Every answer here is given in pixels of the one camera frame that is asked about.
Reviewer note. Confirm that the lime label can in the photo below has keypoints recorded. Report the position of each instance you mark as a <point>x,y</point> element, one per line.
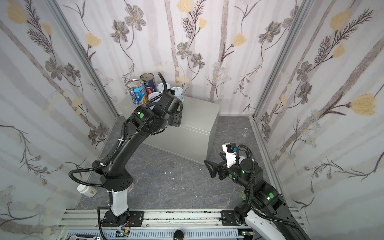
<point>243,195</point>

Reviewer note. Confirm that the blue label tall can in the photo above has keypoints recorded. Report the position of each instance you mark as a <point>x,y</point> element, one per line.
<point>138,91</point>

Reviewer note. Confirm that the aluminium corner frame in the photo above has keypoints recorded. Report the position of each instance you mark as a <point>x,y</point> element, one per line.
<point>81,53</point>
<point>283,56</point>

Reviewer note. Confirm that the grey metal cabinet box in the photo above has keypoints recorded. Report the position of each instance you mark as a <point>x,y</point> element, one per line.
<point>192,140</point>

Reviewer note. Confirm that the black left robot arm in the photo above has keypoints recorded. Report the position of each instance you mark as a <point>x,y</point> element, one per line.
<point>146,120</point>

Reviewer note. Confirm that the aluminium corner frame right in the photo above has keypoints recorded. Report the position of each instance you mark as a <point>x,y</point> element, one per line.
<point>283,56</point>

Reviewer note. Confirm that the dark chopped tomatoes can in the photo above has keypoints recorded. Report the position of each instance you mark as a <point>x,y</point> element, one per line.
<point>149,81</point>

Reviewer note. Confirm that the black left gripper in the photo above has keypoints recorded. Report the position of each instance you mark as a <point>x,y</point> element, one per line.
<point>177,117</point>

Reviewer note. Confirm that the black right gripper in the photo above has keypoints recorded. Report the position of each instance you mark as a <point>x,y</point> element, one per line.
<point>221,168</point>

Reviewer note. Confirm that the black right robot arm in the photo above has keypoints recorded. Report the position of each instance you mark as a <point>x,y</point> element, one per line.
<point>264,208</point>

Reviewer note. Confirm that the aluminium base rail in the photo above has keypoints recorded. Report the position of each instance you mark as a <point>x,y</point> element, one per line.
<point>162,224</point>

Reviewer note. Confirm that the white pill bottle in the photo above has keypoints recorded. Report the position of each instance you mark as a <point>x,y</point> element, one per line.
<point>88,191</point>

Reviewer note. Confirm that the clear plastic measuring cup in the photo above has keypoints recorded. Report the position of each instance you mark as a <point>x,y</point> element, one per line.
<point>246,132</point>

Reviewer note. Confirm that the green label can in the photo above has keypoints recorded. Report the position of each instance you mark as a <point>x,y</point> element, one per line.
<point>161,87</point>

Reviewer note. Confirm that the teal label can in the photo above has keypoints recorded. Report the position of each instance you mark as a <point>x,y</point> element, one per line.
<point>154,97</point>

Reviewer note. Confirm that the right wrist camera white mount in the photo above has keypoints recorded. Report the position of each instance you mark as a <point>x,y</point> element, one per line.
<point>230,150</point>

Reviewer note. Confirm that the aluminium corner frame left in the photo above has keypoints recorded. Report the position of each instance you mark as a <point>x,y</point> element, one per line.
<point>81,53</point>

